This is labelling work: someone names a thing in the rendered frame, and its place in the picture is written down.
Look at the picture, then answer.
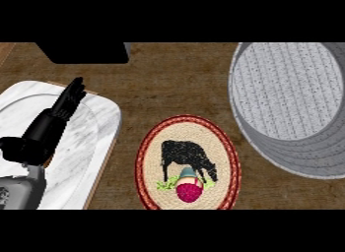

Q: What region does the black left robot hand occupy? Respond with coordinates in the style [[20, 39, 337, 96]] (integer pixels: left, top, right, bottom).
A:
[[0, 76, 89, 167]]

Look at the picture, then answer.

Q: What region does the oval cow print placemat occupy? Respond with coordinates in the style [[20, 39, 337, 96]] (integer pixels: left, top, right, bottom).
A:
[[133, 114, 243, 211]]

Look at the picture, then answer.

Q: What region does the grey woven basket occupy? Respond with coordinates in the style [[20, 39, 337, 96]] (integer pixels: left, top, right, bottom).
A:
[[226, 41, 345, 180]]

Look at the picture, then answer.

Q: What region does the white marble tray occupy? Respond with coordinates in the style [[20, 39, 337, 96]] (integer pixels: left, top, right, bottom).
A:
[[0, 80, 124, 211]]

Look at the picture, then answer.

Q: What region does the black box appliance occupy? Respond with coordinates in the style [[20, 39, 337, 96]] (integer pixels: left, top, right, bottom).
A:
[[35, 41, 132, 65]]

